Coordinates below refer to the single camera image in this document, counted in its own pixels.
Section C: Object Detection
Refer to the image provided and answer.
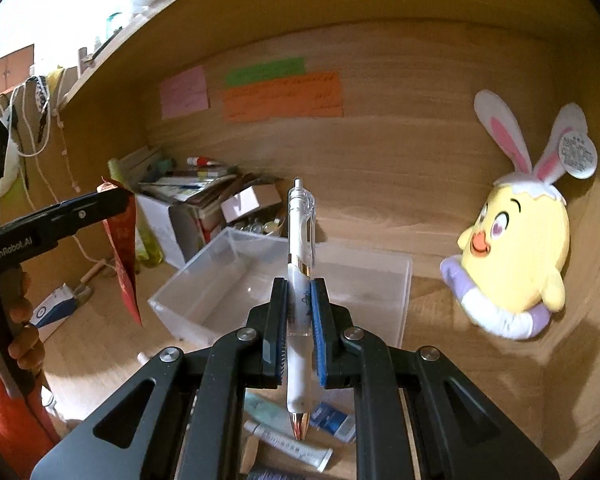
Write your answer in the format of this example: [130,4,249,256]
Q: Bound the white pen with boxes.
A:
[286,178,315,441]

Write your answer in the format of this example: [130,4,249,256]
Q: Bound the blue Max staples box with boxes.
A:
[310,402,356,443]

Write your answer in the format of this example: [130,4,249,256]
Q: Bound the red envelope packet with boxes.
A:
[97,179,143,326]

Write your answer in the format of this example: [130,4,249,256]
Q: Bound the light teal tube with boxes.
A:
[244,391,294,438]

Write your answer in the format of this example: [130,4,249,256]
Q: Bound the white printed cream tube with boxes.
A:
[244,420,334,472]

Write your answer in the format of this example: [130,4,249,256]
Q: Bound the small brown wooden block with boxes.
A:
[239,436,260,474]

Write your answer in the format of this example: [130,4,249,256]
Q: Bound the dark purple cosmetic bottle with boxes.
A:
[247,466,306,480]

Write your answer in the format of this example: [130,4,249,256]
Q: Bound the person's left hand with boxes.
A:
[0,266,45,378]

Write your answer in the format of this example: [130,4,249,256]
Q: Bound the clear plastic storage bin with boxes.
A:
[147,226,413,348]

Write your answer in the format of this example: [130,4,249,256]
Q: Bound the blue white carton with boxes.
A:
[30,284,78,341]

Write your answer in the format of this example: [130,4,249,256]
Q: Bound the tall green spray bottle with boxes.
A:
[107,158,163,268]

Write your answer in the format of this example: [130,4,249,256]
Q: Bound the small white open box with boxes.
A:
[221,184,282,223]

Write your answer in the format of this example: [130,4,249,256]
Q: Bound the yellow chick plush toy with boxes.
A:
[440,90,598,340]

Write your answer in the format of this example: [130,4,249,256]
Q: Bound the pink sticky note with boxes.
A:
[159,65,209,119]

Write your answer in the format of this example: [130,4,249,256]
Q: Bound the orange sticky note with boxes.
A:
[223,72,343,122]

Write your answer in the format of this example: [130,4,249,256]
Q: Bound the green sticky note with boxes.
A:
[224,56,306,88]

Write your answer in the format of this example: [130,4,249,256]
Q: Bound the white cord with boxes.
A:
[7,66,117,271]

